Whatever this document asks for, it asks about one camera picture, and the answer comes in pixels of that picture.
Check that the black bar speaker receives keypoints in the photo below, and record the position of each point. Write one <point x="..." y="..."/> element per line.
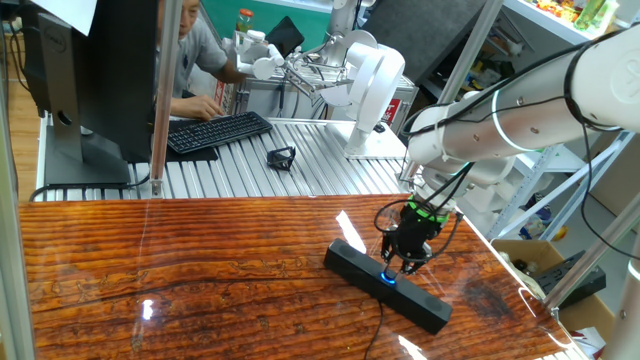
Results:
<point x="425" y="307"/>

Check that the red white sign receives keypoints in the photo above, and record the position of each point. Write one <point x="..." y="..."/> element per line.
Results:
<point x="392" y="112"/>

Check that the white robotic hand device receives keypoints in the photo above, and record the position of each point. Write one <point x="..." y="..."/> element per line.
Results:
<point x="260" y="62"/>

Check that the black tablet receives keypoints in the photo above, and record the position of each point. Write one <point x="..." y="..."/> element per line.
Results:
<point x="285" y="35"/>

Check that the white paper sheet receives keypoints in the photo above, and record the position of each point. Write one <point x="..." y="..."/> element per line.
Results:
<point x="70" y="12"/>

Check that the black desk pad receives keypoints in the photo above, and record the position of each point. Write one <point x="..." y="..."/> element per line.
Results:
<point x="200" y="155"/>

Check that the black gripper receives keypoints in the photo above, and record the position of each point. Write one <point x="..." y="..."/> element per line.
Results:
<point x="415" y="232"/>

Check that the grey metal shelving frame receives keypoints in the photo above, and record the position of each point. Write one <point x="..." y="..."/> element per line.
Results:
<point x="520" y="192"/>

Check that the wood grain table mat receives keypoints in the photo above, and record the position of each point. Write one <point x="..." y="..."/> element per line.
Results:
<point x="200" y="275"/>

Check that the white second robot arm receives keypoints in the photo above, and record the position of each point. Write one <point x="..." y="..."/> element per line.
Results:
<point x="375" y="80"/>

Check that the bottle with orange cap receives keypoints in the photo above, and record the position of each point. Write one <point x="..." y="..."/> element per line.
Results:
<point x="244" y="22"/>

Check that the person in grey shirt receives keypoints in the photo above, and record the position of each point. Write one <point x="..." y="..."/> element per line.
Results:
<point x="200" y="50"/>

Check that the black computer monitor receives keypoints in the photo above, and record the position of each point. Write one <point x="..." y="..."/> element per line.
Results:
<point x="115" y="75"/>

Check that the white shelf with items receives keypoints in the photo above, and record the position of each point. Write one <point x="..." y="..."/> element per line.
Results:
<point x="550" y="20"/>

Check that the black plastic case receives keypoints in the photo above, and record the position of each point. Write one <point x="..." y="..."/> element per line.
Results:
<point x="587" y="287"/>

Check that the dark grey panel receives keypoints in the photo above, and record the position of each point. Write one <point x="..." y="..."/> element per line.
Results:
<point x="425" y="35"/>

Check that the brown cardboard box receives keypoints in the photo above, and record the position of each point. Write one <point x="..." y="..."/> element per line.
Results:
<point x="590" y="317"/>

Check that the black computer keyboard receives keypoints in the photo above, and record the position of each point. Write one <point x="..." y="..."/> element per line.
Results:
<point x="215" y="131"/>

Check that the aluminium frame post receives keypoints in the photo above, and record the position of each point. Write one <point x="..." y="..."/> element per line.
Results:
<point x="590" y="255"/>
<point x="167" y="100"/>
<point x="12" y="250"/>
<point x="470" y="50"/>

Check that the small black phone stand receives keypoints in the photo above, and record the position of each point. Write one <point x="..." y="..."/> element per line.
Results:
<point x="280" y="159"/>

